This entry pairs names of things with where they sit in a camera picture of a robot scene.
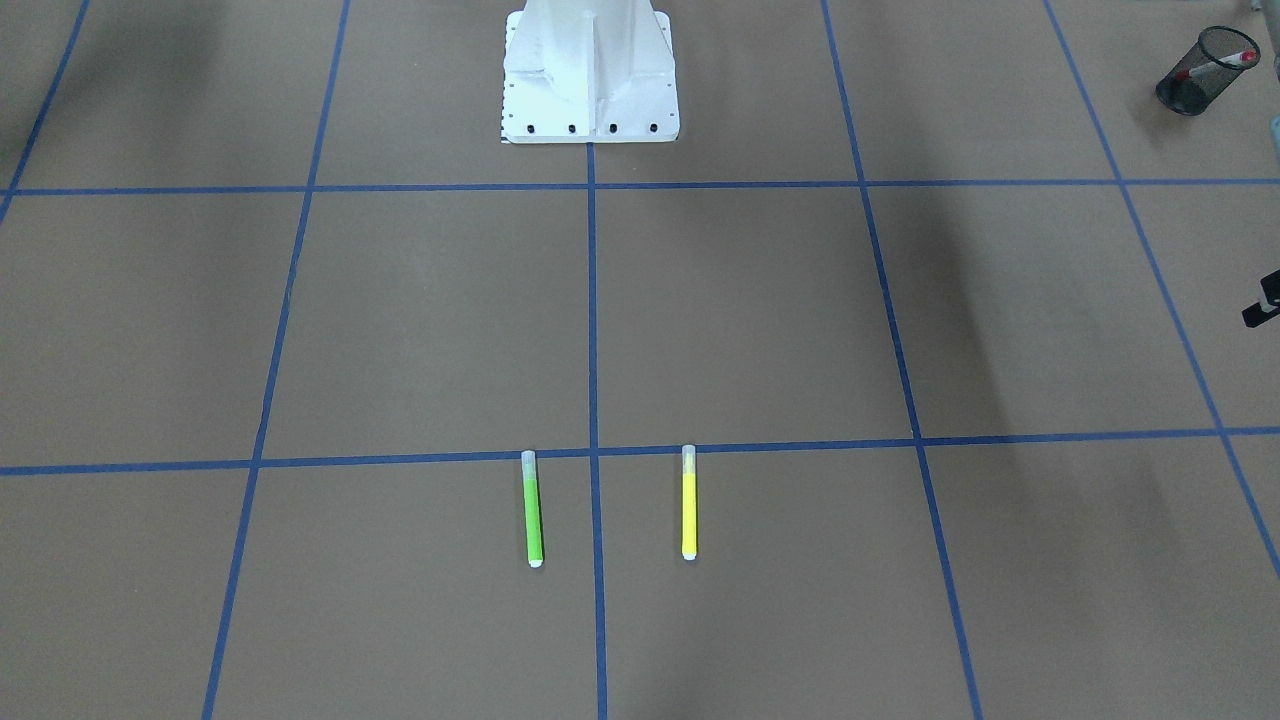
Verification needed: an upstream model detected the red and white marker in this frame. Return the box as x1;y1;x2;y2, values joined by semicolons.
1174;50;1260;82

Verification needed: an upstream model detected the yellow marker pen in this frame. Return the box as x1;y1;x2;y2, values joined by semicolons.
680;445;699;562

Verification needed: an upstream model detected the green marker pen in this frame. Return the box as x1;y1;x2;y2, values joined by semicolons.
520;448;545;569

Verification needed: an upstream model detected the black mesh pencil cup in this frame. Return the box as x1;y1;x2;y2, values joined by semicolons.
1155;26;1261;117

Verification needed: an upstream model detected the black object at edge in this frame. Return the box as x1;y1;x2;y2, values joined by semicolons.
1242;270;1280;328

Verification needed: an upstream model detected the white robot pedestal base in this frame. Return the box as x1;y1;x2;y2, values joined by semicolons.
500;1;681;145

